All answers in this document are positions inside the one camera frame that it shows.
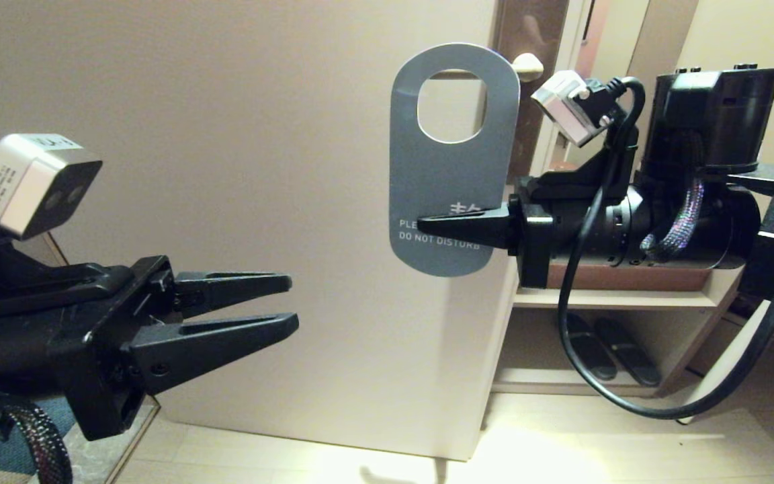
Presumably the smooth black right arm cable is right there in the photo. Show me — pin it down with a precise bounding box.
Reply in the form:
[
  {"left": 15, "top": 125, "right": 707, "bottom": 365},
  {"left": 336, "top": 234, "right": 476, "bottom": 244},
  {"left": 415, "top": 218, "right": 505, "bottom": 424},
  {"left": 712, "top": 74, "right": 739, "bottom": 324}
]
[{"left": 557, "top": 76, "right": 774, "bottom": 421}]

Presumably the dark slipper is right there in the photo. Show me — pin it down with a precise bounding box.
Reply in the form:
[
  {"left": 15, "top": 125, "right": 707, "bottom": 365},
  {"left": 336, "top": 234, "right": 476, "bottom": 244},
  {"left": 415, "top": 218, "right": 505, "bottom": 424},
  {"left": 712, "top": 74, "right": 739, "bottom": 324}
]
[
  {"left": 595, "top": 318, "right": 662, "bottom": 389},
  {"left": 565, "top": 313, "right": 617, "bottom": 382}
]

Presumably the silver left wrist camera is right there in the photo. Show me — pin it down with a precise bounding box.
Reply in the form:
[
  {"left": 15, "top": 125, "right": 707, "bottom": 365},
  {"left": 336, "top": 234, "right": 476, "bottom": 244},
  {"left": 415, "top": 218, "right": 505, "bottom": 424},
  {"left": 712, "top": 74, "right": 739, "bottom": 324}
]
[{"left": 0, "top": 133, "right": 103, "bottom": 241}]

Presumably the cream bench shelf unit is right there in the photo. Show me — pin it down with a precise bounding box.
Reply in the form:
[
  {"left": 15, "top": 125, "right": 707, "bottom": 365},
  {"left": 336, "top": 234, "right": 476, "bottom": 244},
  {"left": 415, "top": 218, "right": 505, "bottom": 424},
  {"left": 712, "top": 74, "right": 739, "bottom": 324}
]
[{"left": 491, "top": 266, "right": 747, "bottom": 399}]

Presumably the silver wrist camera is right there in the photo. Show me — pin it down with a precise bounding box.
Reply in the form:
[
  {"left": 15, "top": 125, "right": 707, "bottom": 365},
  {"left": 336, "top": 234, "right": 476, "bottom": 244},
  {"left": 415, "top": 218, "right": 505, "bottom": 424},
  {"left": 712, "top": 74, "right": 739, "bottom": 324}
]
[
  {"left": 531, "top": 70, "right": 619, "bottom": 147},
  {"left": 0, "top": 133, "right": 103, "bottom": 241}
]

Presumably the white room door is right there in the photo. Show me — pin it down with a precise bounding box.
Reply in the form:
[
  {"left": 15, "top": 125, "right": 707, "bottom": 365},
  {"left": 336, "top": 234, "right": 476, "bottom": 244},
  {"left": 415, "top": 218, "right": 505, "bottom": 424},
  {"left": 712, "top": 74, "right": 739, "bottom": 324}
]
[{"left": 0, "top": 0, "right": 566, "bottom": 465}]

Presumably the taupe framed wall mirror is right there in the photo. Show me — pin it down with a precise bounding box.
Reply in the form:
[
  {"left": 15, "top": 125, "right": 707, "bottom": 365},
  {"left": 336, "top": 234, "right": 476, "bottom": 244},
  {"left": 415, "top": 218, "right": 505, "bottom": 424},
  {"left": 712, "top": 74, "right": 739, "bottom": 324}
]
[{"left": 548, "top": 0, "right": 700, "bottom": 169}]

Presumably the white door hanger sign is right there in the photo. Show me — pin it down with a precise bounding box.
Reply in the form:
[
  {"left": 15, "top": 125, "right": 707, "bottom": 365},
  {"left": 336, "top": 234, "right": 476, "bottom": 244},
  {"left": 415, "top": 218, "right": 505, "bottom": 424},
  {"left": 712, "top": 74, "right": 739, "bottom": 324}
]
[{"left": 388, "top": 42, "right": 521, "bottom": 278}]

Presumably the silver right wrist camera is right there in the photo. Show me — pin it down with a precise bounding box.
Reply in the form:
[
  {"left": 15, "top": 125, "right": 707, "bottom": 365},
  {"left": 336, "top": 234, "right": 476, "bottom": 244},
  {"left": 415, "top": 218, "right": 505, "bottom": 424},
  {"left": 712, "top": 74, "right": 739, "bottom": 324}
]
[{"left": 531, "top": 70, "right": 619, "bottom": 147}]

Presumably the braided left arm cable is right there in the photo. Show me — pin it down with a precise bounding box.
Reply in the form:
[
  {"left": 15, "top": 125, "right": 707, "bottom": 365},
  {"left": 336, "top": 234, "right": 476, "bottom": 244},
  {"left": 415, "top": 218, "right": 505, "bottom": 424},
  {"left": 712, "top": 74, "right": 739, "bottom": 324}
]
[{"left": 0, "top": 376, "right": 73, "bottom": 484}]

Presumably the brown bench cushion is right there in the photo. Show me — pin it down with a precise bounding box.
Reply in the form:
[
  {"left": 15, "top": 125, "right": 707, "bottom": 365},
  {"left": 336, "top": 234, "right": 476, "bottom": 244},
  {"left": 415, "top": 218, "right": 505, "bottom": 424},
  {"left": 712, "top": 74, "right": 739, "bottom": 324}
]
[{"left": 548, "top": 262, "right": 730, "bottom": 291}]

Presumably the cream lever door handle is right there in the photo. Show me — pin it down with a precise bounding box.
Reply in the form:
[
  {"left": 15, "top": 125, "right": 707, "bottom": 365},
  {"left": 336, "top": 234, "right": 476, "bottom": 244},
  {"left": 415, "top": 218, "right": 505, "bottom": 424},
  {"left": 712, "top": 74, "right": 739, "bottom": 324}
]
[{"left": 427, "top": 52, "right": 544, "bottom": 83}]

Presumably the white table leg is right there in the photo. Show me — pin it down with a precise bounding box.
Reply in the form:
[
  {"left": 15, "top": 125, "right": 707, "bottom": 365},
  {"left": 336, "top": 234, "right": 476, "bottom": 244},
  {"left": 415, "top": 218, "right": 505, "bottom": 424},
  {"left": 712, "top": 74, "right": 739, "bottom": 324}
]
[{"left": 679, "top": 302, "right": 774, "bottom": 426}]

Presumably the brown door lock plate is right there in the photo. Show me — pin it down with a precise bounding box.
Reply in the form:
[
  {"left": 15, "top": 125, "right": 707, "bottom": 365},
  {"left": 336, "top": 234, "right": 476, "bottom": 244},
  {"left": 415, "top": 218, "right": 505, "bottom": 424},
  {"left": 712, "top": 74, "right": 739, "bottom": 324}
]
[{"left": 494, "top": 0, "right": 570, "bottom": 179}]

